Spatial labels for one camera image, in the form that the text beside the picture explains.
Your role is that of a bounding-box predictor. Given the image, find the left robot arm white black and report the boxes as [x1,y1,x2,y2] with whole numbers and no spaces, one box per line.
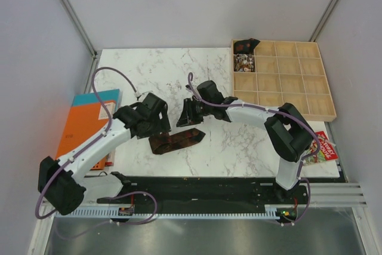
[35,101,171,219]

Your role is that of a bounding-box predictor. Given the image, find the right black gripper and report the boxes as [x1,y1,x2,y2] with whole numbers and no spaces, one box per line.
[176,98,212,128]

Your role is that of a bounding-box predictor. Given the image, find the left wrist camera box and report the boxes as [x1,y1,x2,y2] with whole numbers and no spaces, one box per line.
[140,92,167,118]

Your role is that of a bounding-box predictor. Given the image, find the pen on red book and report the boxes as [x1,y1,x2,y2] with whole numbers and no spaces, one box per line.
[318,135,336,147]

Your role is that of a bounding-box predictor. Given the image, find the brown red patterned tie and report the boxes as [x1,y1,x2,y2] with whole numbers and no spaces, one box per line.
[149,128,205,155]

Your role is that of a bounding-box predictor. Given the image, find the red treehouse book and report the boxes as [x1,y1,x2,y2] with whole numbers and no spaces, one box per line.
[303,131,339,166]

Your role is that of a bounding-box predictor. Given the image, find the teal folder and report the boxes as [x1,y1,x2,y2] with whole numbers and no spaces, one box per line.
[72,89,122,107]

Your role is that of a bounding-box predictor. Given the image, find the rolled dark tie in tray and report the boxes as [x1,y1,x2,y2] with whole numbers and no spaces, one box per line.
[233,38,261,54]

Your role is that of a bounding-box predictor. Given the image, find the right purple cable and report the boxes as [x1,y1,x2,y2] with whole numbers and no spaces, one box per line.
[186,72,311,228]

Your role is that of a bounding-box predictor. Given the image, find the rolled colourful tie in tray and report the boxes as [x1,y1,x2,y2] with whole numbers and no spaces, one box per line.
[233,54,255,72]

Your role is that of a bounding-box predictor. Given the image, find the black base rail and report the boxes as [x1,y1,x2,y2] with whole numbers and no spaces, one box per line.
[97,176,308,213]

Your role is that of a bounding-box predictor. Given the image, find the white slotted cable duct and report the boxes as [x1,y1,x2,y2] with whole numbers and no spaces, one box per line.
[54,205,280,220]

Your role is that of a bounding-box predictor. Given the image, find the orange folder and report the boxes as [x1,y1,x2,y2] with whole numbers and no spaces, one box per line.
[56,94,109,158]

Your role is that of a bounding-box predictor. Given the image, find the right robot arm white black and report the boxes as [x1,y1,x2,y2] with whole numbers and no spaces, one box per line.
[176,80,317,204]

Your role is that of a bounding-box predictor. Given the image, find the wooden compartment tray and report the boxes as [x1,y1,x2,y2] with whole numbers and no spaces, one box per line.
[231,39,337,122]

